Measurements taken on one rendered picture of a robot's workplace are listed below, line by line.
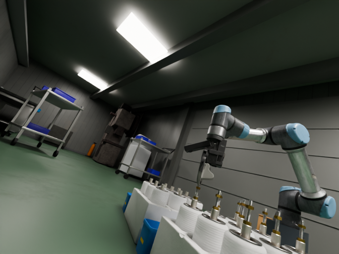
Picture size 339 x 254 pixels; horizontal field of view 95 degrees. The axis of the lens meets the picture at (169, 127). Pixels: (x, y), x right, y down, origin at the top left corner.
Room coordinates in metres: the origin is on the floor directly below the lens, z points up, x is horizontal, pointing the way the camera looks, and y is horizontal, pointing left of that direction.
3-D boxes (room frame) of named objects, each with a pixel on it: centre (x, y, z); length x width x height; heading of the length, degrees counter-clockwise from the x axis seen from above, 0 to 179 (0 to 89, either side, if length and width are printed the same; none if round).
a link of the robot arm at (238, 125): (0.69, -0.30, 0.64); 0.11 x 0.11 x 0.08; 18
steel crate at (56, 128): (6.18, 3.92, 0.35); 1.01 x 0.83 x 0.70; 38
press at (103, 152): (6.06, 1.79, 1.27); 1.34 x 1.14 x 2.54; 38
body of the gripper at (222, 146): (0.64, -0.21, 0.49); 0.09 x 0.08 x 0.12; 67
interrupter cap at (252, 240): (0.43, -0.27, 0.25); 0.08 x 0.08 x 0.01
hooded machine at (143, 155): (5.10, 0.67, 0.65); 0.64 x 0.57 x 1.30; 38
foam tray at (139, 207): (1.09, -0.16, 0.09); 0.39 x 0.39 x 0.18; 18
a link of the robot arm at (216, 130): (0.65, -0.21, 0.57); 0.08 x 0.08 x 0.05
